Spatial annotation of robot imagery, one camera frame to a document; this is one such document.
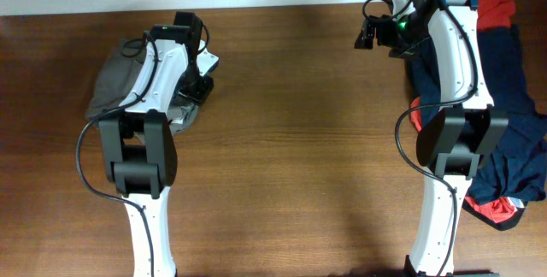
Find grey shorts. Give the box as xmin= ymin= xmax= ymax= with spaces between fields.
xmin=85 ymin=38 xmax=198 ymax=135

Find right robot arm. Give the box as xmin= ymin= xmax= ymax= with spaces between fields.
xmin=355 ymin=0 xmax=509 ymax=277

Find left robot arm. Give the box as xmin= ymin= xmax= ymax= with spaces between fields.
xmin=97 ymin=12 xmax=219 ymax=276

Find red and black garment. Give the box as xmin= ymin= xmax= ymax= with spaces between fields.
xmin=409 ymin=0 xmax=526 ymax=232

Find navy blue garment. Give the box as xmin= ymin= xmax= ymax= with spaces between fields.
xmin=405 ymin=24 xmax=547 ymax=206

